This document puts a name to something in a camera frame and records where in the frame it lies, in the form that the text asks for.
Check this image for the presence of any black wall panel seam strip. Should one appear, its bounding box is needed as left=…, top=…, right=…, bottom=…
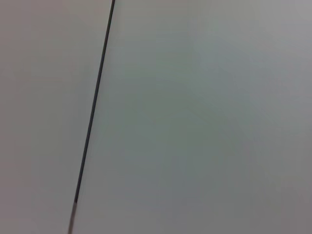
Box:
left=68, top=0, right=116, bottom=234

